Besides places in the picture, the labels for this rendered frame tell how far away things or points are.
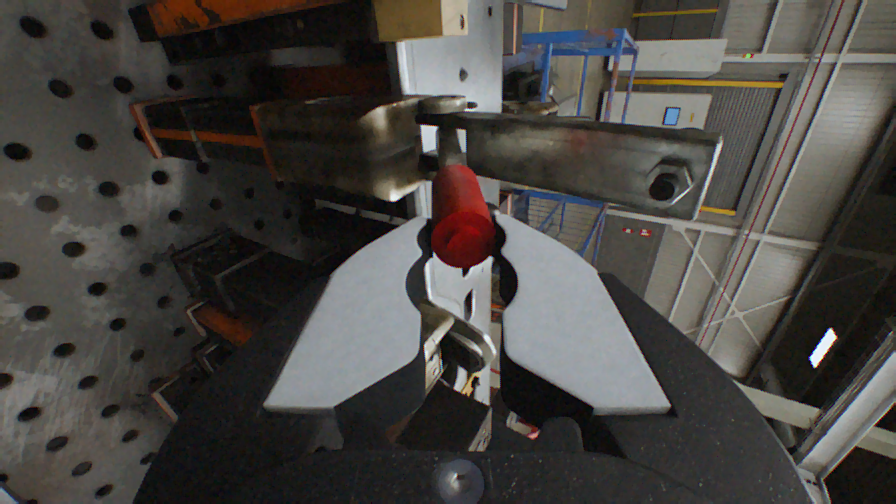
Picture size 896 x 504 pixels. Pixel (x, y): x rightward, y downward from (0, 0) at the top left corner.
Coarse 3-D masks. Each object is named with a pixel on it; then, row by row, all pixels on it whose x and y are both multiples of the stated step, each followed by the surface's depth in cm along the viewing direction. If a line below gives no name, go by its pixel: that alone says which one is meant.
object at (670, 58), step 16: (640, 48) 624; (656, 48) 611; (672, 48) 599; (688, 48) 588; (704, 48) 576; (720, 48) 565; (608, 64) 661; (624, 64) 646; (640, 64) 633; (656, 64) 620; (672, 64) 608; (688, 64) 596; (704, 64) 585; (720, 64) 573
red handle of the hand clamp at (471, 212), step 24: (456, 144) 19; (456, 168) 14; (432, 192) 14; (456, 192) 12; (480, 192) 13; (432, 216) 12; (456, 216) 11; (480, 216) 11; (432, 240) 11; (456, 240) 11; (480, 240) 11; (456, 264) 12
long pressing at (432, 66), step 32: (480, 0) 34; (480, 32) 36; (416, 64) 28; (448, 64) 32; (480, 64) 38; (480, 96) 39; (416, 192) 32; (448, 288) 44; (480, 288) 54; (480, 320) 57; (448, 384) 55
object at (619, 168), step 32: (480, 128) 20; (512, 128) 19; (544, 128) 18; (576, 128) 17; (608, 128) 16; (640, 128) 16; (672, 128) 16; (480, 160) 21; (512, 160) 20; (544, 160) 18; (576, 160) 17; (608, 160) 16; (640, 160) 15; (672, 160) 14; (704, 160) 14; (576, 192) 18; (608, 192) 17; (640, 192) 16; (672, 192) 14; (704, 192) 14
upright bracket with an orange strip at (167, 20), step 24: (168, 0) 28; (192, 0) 27; (216, 0) 25; (240, 0) 24; (264, 0) 23; (288, 0) 22; (312, 0) 21; (336, 0) 21; (144, 24) 32; (168, 24) 30; (192, 24) 28; (216, 24) 27
